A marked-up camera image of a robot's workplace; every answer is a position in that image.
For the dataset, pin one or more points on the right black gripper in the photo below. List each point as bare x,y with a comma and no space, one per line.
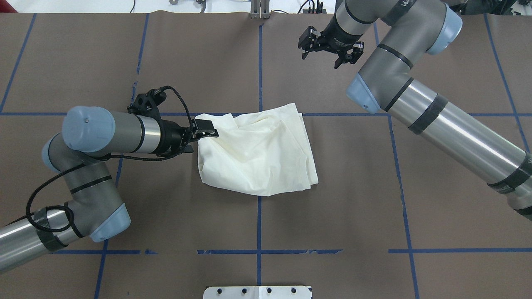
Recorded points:
336,37

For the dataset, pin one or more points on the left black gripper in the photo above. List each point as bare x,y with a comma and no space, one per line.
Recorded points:
171,136

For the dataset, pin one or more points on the cream cat print t-shirt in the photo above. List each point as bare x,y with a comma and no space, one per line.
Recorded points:
261,154

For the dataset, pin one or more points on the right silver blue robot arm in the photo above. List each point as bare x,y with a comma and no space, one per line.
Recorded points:
420,27

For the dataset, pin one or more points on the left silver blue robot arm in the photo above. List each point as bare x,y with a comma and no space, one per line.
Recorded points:
90,136

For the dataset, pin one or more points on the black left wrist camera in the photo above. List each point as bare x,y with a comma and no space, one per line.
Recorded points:
146,104

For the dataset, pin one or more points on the aluminium frame post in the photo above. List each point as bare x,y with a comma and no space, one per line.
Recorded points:
260,9

